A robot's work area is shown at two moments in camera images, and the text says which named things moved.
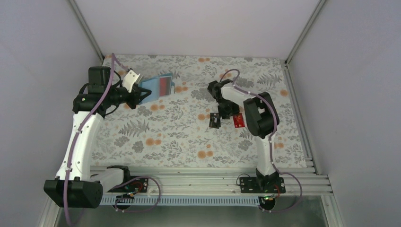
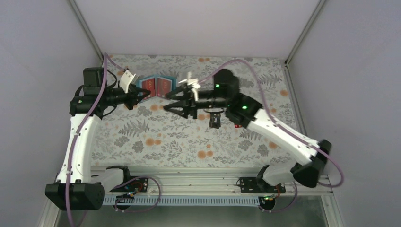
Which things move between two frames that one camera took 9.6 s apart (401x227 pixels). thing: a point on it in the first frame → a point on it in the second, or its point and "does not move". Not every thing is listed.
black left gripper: [136, 97] does not move
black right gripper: [235, 110] → [189, 103]
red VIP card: [165, 86] does not move
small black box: [214, 120] does not move
